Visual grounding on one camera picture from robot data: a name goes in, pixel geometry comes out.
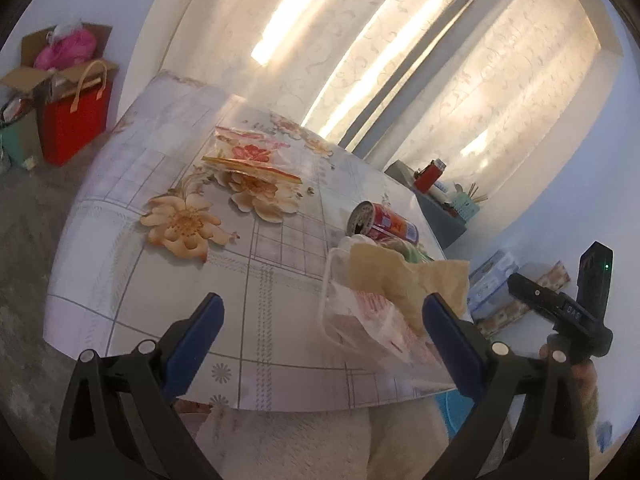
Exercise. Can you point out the person's white fleece clothing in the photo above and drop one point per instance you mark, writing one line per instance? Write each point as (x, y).
(310, 445)

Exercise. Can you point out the floral tablecloth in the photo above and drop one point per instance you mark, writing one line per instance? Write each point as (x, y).
(160, 270)

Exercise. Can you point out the open cardboard box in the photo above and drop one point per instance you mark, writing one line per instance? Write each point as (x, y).
(27, 77)

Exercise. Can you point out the white bottle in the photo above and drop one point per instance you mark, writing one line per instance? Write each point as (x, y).
(445, 194)

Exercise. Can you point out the teal bag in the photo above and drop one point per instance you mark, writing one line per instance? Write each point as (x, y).
(17, 142)

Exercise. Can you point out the person's right hand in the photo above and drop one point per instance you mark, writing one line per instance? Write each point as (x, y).
(584, 377)

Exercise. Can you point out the pink plastic bag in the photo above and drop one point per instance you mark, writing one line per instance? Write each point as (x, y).
(67, 49)

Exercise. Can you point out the red drink can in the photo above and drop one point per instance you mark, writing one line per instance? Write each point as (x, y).
(387, 222)

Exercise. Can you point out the patterned long box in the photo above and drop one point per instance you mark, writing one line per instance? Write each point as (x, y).
(510, 312)

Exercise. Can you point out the white patterned curtain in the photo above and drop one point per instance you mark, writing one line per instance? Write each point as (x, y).
(390, 35)

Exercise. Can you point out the person's right forearm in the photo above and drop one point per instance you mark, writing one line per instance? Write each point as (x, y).
(591, 407)

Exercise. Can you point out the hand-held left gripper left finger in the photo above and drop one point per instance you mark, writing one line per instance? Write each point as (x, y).
(200, 330)

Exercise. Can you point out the clear pink-striped plastic bag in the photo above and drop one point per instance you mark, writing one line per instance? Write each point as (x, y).
(372, 327)

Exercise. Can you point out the clear plastic container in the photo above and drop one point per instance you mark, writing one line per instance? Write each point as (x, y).
(331, 280)

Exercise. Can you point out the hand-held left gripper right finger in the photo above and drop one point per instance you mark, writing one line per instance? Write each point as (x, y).
(447, 342)

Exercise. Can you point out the grey cabinet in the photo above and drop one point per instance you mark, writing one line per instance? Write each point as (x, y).
(442, 220)

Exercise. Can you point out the tan paper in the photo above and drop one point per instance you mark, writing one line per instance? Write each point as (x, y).
(395, 275)

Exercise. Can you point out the clear red-printed plastic bag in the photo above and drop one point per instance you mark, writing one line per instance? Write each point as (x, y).
(250, 155)

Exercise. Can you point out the green wrapper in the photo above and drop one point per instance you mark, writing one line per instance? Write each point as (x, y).
(410, 251)

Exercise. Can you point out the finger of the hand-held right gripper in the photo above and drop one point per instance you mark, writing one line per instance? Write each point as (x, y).
(530, 291)

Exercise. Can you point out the blue white tissue box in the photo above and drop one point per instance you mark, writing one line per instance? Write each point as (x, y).
(492, 280)

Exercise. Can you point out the teal stick holder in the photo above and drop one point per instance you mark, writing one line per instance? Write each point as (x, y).
(466, 206)

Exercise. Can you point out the red gift bag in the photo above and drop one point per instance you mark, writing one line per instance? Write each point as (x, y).
(72, 122)

